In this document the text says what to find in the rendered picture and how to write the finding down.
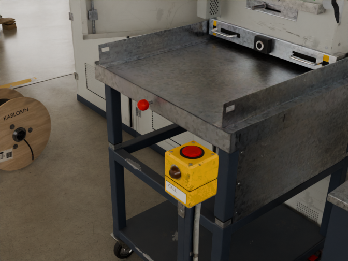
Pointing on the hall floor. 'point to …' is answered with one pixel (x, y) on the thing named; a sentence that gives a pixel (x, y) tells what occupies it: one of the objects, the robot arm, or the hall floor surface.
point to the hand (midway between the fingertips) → (310, 12)
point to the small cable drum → (22, 129)
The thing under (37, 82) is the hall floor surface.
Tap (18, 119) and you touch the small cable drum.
